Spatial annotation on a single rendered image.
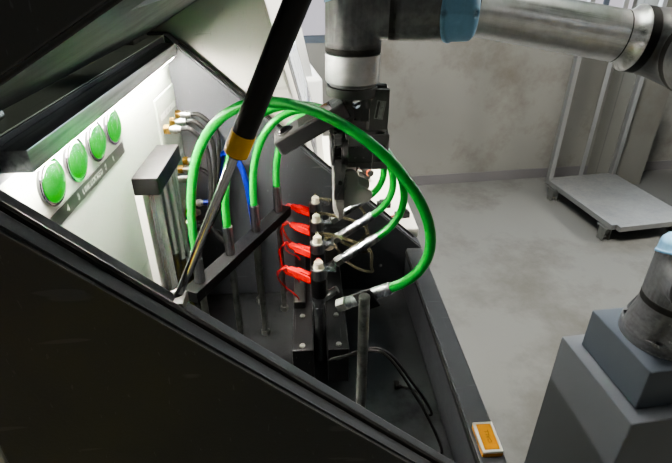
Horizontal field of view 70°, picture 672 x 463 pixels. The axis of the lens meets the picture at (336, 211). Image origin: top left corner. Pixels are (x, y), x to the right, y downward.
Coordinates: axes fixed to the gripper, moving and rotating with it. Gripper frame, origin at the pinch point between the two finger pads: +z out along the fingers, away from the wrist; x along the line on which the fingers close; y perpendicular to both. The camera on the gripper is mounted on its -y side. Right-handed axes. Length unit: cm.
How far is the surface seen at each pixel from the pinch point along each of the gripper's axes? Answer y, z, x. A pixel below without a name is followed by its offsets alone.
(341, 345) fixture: 0.9, 24.7, -4.1
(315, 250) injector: -3.2, 11.8, 6.7
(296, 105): -5.5, -19.6, -8.6
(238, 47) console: -17.7, -19.0, 35.1
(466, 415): 19.6, 27.6, -17.4
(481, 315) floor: 80, 122, 112
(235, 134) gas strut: -9.6, -24.4, -32.6
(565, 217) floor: 170, 122, 206
